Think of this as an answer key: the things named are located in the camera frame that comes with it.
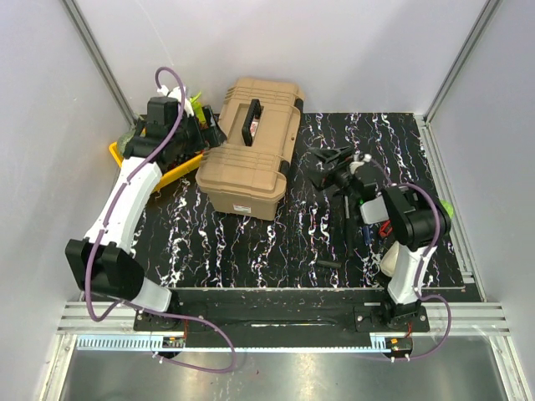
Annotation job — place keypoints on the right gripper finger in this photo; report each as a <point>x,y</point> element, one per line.
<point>320,180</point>
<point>334,155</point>

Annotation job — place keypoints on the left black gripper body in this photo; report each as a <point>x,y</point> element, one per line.
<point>187,136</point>

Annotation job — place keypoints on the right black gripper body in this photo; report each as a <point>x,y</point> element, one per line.
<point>343,175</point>

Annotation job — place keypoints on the black handled claw hammer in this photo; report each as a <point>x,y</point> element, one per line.
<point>348,231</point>

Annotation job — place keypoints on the tan plastic tool box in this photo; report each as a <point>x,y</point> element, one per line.
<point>248,175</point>

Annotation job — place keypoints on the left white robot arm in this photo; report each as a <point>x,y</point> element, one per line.
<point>171,133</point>

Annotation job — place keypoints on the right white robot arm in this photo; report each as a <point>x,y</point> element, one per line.
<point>417,219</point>

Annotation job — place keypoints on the green white leek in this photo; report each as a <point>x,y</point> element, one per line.
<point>196,104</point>

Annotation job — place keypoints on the yellow plastic fruit tray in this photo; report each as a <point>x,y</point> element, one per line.
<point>153,127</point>

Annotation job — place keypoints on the red blue screwdriver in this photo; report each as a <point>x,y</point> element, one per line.
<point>367,235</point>

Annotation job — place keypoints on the green netted melon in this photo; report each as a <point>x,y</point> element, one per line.
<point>124,140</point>

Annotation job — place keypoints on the red black utility knife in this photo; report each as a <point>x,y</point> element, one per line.
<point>385,229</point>

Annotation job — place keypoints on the short black cylinder bit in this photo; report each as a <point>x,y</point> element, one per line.
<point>328,264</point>

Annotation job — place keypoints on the napa cabbage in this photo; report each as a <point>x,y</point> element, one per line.
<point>388,262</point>

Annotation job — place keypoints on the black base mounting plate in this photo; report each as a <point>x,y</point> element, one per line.
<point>289,318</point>

